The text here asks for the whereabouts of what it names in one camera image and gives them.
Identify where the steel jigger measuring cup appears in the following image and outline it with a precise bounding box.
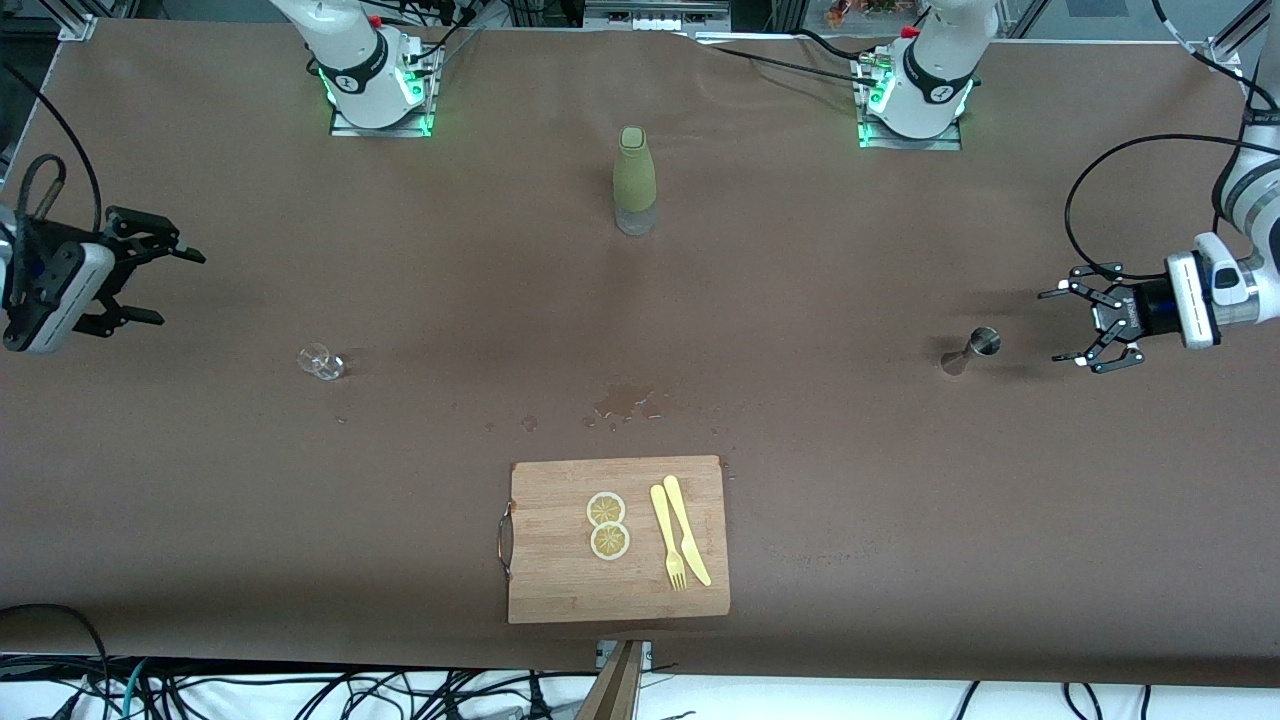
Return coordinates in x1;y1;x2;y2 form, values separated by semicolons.
938;326;1002;378

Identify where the small clear glass cup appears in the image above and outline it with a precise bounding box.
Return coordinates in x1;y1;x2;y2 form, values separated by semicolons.
297;342;347;382

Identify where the brown table cover sheet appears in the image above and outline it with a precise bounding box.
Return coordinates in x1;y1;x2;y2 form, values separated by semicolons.
0;20;1280;691

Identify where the yellow plastic knife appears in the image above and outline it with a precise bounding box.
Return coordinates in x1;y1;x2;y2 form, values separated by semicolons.
663;474;713;588

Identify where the yellow plastic fork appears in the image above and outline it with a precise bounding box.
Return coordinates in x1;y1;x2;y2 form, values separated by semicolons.
650;484;690;592

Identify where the green bottle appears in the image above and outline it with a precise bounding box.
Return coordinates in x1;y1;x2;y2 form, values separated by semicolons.
612;125;659;238

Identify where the wooden cutting board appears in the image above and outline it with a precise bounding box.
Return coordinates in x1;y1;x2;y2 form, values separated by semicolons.
497;455;732;626

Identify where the grey background equipment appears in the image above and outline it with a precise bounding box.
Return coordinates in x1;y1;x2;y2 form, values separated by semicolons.
585;0;731;31

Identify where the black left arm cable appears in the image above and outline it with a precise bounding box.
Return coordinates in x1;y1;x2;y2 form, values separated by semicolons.
1063;0;1280;271

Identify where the aluminium frame profile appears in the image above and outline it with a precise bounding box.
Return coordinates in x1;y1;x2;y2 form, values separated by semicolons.
55;0;101;43
1205;0;1280;71

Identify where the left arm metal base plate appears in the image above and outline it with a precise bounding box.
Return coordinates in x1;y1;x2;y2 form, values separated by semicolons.
857;55;966;151

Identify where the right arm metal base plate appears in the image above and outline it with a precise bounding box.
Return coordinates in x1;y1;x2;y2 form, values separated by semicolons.
328;40;438;139

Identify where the black floor cable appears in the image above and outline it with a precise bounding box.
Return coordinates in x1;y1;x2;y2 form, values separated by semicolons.
0;603;113;720

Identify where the teal floor cable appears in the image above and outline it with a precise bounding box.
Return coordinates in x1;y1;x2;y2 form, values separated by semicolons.
118;658;151;720

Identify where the wooden post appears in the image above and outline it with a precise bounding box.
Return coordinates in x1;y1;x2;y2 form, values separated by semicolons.
575;640;646;720

